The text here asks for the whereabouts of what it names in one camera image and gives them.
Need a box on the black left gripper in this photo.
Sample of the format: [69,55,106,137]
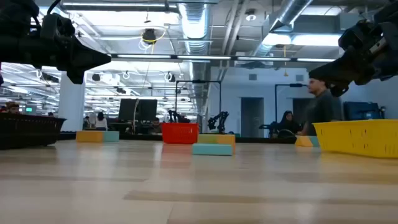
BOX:
[18,35,112,85]

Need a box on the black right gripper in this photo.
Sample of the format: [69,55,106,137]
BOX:
[308,30,398,97]

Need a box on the orange foam block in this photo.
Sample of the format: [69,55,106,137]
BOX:
[76,130,105,144]

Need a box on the orange foam wedge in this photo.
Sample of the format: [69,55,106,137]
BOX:
[294,135,314,147]

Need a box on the orange foam cube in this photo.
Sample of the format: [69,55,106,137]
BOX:
[216,134,236,154]

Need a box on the green foam block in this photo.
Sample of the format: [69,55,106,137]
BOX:
[197,134,218,144]

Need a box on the person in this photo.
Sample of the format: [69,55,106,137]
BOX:
[4,101,21,114]
[300,77,343,137]
[148,117,162,134]
[94,111,109,131]
[277,110,303,135]

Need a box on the blue equipment case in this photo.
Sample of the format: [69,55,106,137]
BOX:
[343,101,386,121]

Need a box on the white pillar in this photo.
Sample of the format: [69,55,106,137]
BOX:
[58,72,86,132]

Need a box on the yellow plastic basket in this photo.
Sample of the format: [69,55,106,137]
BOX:
[312,119,398,159]

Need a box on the black computer monitor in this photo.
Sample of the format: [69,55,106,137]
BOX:
[138,99,158,122]
[118,98,140,122]

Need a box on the black plastic basket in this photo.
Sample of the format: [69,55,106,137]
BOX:
[0,112,67,151]

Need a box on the dark door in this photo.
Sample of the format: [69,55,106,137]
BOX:
[241,96,265,138]

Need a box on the red plastic basket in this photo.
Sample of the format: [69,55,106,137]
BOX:
[160,123,200,145]

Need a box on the LED light bar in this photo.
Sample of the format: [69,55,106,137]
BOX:
[108,54,337,63]

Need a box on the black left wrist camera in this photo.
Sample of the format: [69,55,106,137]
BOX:
[39,12,76,41]

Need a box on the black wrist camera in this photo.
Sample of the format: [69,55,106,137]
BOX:
[39,12,76,41]
[338,20,379,52]

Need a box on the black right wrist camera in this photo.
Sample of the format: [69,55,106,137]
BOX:
[338,20,379,52]

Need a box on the black metal stand frame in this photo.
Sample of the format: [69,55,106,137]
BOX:
[175,80,223,125]
[274,83,308,124]

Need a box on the black device with yellow cable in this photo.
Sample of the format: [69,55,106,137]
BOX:
[141,27,167,45]

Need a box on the black aluminium table frame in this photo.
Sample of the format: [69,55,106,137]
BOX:
[58,131,298,144]

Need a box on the silver ventilation duct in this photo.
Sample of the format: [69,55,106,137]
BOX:
[177,0,214,82]

